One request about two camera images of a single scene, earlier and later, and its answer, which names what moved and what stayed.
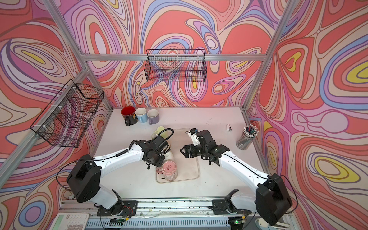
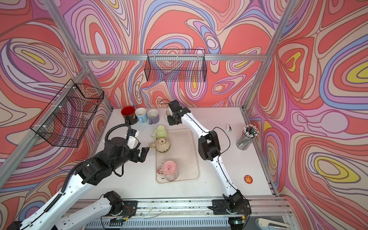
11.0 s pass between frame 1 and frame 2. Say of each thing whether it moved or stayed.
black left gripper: moved
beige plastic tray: stayed
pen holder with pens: stayed
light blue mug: stayed
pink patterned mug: stayed
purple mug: stayed
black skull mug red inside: stayed
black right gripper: moved
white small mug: moved
